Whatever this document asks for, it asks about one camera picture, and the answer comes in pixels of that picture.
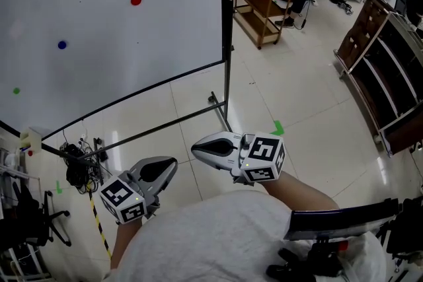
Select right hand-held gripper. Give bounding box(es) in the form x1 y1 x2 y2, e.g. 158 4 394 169
191 131 286 186

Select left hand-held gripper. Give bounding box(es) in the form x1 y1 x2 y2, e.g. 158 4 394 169
98 157 179 225

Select person's right forearm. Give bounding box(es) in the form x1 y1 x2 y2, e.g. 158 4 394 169
262 171 341 214

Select person's left forearm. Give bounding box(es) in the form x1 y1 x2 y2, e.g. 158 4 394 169
110 216 149 270

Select black whiteboard stand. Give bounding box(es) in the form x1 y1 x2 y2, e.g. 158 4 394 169
41 0 235 169

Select yellow black striped floor tape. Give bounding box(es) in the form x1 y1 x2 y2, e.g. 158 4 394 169
88 190 113 260

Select person's white shirt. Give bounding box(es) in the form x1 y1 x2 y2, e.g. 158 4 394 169
110 190 387 282

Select white plastic tray box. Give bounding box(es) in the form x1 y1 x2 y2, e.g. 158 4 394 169
19 126 54 155

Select black office chair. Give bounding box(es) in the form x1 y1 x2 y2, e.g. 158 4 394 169
0 181 72 254

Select white whiteboard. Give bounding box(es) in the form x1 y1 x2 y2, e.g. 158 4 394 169
0 0 229 143

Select white metal rack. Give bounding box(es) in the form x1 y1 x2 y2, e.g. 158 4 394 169
0 137 50 282

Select wooden shelf cart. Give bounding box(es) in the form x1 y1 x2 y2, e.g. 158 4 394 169
233 0 301 50

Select brown wooden shelf cabinet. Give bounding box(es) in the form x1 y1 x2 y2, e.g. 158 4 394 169
333 0 423 156

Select black floor equipment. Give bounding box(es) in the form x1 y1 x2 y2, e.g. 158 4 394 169
327 0 354 16

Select black cable bundle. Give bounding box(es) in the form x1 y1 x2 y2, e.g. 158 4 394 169
59 128 115 195

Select black chest mount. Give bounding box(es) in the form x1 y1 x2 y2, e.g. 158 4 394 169
266 197 403 282

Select black equipment frame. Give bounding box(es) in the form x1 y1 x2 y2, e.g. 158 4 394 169
376 197 423 271

